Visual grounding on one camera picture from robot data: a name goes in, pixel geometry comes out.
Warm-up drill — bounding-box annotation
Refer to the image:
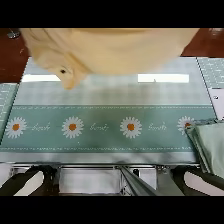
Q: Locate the cream shirt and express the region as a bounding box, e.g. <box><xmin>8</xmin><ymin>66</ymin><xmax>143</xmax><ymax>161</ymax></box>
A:
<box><xmin>19</xmin><ymin>28</ymin><xmax>201</xmax><ymax>91</ymax></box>

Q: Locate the green garment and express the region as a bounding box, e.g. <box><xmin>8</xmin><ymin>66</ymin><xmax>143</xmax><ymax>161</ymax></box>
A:
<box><xmin>184</xmin><ymin>119</ymin><xmax>224</xmax><ymax>181</ymax></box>

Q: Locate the silver frame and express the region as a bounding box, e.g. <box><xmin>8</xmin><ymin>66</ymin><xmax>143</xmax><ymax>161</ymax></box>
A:
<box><xmin>0</xmin><ymin>161</ymin><xmax>224</xmax><ymax>197</ymax></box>

